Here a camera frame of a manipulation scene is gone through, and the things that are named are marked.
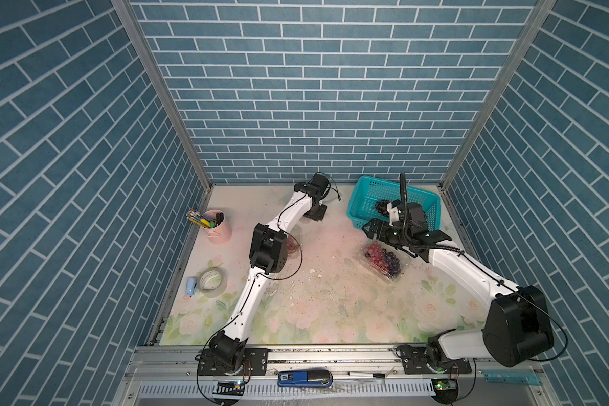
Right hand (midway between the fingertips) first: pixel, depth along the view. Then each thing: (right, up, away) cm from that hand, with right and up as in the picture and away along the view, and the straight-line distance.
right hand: (374, 230), depth 87 cm
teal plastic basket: (+3, +16, +26) cm, 31 cm away
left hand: (-19, +4, +20) cm, 28 cm away
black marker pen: (-2, -41, -14) cm, 43 cm away
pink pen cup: (-57, -2, +9) cm, 58 cm away
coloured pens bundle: (-61, +4, +5) cm, 62 cm away
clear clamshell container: (-29, -7, +9) cm, 32 cm away
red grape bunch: (+2, -10, +5) cm, 11 cm away
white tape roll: (-58, -19, +3) cm, 61 cm away
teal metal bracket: (+36, -41, -14) cm, 57 cm away
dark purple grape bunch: (+7, -12, +3) cm, 14 cm away
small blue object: (-64, -20, 0) cm, 67 cm away
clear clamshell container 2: (-2, -12, +9) cm, 15 cm away
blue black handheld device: (-19, -37, -20) cm, 47 cm away
